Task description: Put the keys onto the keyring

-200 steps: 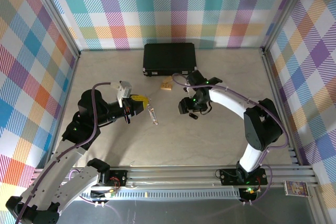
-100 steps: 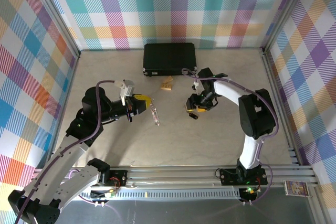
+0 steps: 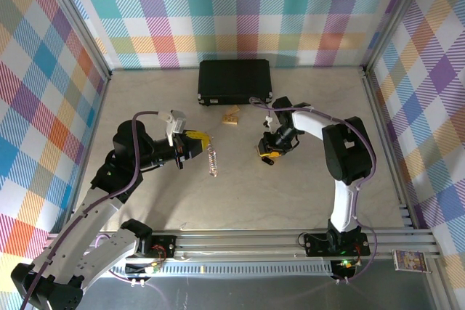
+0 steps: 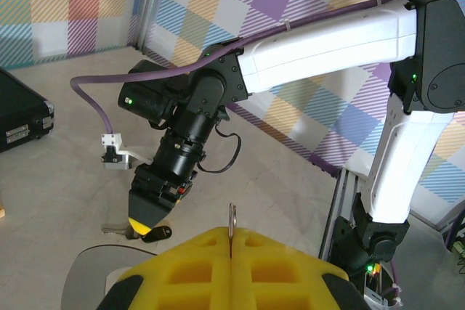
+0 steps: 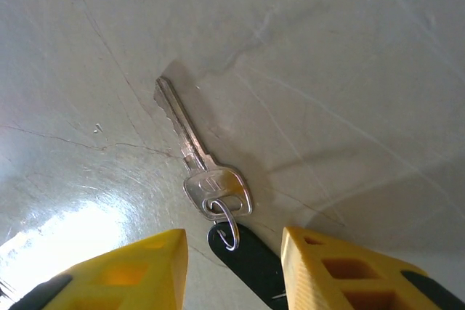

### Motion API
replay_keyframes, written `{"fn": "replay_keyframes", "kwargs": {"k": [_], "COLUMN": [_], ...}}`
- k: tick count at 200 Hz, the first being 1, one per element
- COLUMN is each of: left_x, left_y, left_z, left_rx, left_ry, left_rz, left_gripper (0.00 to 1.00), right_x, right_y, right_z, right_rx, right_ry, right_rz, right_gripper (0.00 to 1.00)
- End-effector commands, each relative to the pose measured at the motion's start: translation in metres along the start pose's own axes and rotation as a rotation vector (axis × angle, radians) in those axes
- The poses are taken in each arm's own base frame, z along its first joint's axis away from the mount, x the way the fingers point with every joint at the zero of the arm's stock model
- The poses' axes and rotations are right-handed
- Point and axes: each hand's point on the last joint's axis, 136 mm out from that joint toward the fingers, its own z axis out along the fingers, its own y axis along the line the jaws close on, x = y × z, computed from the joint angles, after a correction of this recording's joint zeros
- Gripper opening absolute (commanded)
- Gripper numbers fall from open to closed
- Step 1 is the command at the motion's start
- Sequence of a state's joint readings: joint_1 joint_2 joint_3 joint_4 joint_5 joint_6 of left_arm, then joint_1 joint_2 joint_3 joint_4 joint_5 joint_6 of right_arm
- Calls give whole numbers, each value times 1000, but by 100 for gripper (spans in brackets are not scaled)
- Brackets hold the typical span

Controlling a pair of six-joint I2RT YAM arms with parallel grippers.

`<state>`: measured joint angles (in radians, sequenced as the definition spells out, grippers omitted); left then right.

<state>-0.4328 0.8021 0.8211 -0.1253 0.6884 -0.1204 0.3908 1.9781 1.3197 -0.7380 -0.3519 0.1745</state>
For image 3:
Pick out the black hard case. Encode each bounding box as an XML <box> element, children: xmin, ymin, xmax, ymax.
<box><xmin>197</xmin><ymin>59</ymin><xmax>274</xmax><ymax>107</ymax></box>

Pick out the white slotted cable duct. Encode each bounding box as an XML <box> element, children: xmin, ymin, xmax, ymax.
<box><xmin>108</xmin><ymin>261</ymin><xmax>335</xmax><ymax>279</ymax></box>

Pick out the silver metal key ring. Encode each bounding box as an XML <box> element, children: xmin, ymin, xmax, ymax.
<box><xmin>206</xmin><ymin>141</ymin><xmax>222</xmax><ymax>179</ymax></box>

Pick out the aluminium side rail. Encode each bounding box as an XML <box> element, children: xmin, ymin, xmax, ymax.
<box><xmin>61</xmin><ymin>72</ymin><xmax>112</xmax><ymax>234</ymax></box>
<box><xmin>357</xmin><ymin>65</ymin><xmax>419</xmax><ymax>231</ymax></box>

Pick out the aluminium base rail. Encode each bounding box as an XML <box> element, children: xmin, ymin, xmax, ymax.
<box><xmin>39</xmin><ymin>228</ymin><xmax>442</xmax><ymax>264</ymax></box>

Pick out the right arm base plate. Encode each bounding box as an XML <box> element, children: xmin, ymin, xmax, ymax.
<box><xmin>303</xmin><ymin>232</ymin><xmax>371</xmax><ymax>257</ymax></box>

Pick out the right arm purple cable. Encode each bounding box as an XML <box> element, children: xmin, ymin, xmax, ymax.
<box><xmin>249</xmin><ymin>96</ymin><xmax>379</xmax><ymax>285</ymax></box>

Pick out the colourful printed card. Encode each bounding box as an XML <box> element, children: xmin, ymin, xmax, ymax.
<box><xmin>392</xmin><ymin>248</ymin><xmax>426</xmax><ymax>272</ymax></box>

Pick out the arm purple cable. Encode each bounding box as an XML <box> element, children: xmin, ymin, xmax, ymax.
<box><xmin>249</xmin><ymin>96</ymin><xmax>379</xmax><ymax>285</ymax></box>
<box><xmin>20</xmin><ymin>110</ymin><xmax>171</xmax><ymax>310</ymax></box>

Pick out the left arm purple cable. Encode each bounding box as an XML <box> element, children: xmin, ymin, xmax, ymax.
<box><xmin>20</xmin><ymin>110</ymin><xmax>171</xmax><ymax>310</ymax></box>

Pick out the aluminium corner post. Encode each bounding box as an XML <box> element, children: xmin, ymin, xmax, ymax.
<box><xmin>362</xmin><ymin>0</ymin><xmax>433</xmax><ymax>71</ymax></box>
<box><xmin>36</xmin><ymin>0</ymin><xmax>113</xmax><ymax>81</ymax></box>

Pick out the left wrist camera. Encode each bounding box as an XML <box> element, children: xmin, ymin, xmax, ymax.
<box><xmin>158</xmin><ymin>108</ymin><xmax>188</xmax><ymax>146</ymax></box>

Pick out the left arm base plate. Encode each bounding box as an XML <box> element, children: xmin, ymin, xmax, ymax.
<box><xmin>139</xmin><ymin>234</ymin><xmax>178</xmax><ymax>259</ymax></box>

